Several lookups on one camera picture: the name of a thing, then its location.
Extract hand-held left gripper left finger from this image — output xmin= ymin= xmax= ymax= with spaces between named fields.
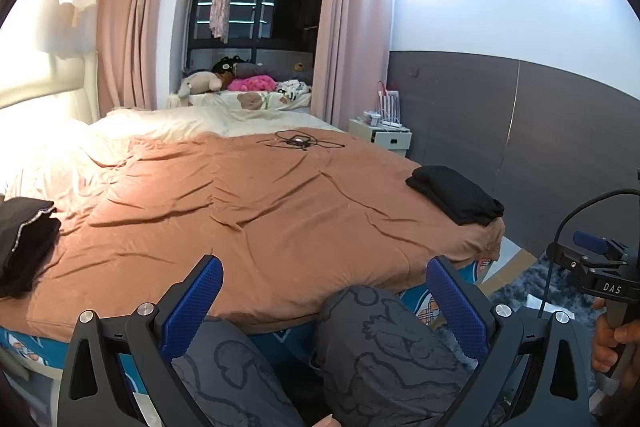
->
xmin=57 ymin=254 xmax=226 ymax=427

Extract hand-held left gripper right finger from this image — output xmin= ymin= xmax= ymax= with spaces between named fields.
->
xmin=427 ymin=256 xmax=599 ymax=427

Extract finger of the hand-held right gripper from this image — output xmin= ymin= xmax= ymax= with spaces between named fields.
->
xmin=572 ymin=231 xmax=611 ymax=256

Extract black pants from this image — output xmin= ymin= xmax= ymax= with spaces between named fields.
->
xmin=405 ymin=165 xmax=506 ymax=226

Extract person's right hand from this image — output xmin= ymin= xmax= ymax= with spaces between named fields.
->
xmin=590 ymin=297 xmax=640 ymax=374

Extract person's left leg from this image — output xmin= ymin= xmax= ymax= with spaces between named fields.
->
xmin=170 ymin=314 xmax=307 ymax=427

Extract person's legs grey patterned trousers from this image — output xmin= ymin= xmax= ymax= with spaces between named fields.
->
xmin=312 ymin=284 xmax=506 ymax=427

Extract orange-brown blanket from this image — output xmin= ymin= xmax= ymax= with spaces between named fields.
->
xmin=0 ymin=127 xmax=506 ymax=339

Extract blue printed bed sheet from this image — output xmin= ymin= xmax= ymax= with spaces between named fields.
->
xmin=0 ymin=252 xmax=493 ymax=394

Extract dark clothes pile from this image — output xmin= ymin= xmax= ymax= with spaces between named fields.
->
xmin=0 ymin=196 xmax=62 ymax=299

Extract white nightstand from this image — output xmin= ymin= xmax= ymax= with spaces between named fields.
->
xmin=348 ymin=118 xmax=414 ymax=156

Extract cream bed sheet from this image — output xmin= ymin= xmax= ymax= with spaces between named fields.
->
xmin=0 ymin=104 xmax=342 ymax=204

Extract grey elephant plush toy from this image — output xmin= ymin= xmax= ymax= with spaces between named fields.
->
xmin=170 ymin=71 xmax=224 ymax=108

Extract pink plush toy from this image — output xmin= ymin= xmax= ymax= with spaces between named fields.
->
xmin=227 ymin=75 xmax=278 ymax=92

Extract black and white plush toy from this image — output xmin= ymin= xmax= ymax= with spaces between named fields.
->
xmin=276 ymin=79 xmax=313 ymax=102

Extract grey pillow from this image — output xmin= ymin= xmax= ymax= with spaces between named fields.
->
xmin=232 ymin=62 xmax=296 ymax=80

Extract cream padded headboard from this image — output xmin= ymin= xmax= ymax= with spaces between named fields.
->
xmin=0 ymin=52 xmax=99 ymax=128

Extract floral hanging garment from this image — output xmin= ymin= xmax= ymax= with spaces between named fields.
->
xmin=210 ymin=0 xmax=234 ymax=44

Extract dark window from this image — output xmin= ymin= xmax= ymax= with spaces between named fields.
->
xmin=186 ymin=0 xmax=326 ymax=58

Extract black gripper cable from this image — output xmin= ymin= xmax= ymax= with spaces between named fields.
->
xmin=537 ymin=188 xmax=640 ymax=321

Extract black cable bundle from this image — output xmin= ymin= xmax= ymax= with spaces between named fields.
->
xmin=257 ymin=131 xmax=346 ymax=152

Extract white bag with red handles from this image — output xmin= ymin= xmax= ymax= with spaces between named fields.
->
xmin=376 ymin=80 xmax=401 ymax=122

